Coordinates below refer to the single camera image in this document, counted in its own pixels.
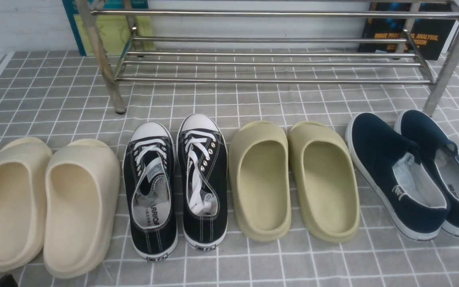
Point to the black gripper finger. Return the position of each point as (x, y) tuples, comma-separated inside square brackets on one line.
[(8, 281)]

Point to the black canvas sneaker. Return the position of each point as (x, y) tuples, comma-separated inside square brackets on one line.
[(203, 160), (148, 170)]

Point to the steel shoe rack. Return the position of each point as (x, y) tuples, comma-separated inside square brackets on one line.
[(407, 54)]

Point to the navy slip-on shoe left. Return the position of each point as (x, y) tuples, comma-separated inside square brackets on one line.
[(392, 166)]

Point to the navy slip-on shoe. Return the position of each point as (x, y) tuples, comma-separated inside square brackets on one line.
[(392, 166), (439, 155)]

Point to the navy slip-on shoe right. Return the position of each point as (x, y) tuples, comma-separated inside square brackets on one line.
[(439, 155)]

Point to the cream slipper far left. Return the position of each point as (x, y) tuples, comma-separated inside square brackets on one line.
[(23, 164)]

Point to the cream slipper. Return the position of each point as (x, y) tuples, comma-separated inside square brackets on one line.
[(82, 183), (23, 164)]

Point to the teal green book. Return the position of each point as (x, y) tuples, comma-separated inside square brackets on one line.
[(114, 30)]

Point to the olive green slipper left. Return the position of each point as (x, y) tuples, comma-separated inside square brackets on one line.
[(258, 172)]

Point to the olive green slipper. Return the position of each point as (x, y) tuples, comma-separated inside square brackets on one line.
[(258, 172), (326, 183)]

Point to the olive green slipper right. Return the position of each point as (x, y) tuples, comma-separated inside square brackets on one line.
[(326, 183)]

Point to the black orange book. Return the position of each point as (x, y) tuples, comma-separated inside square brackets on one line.
[(428, 35)]

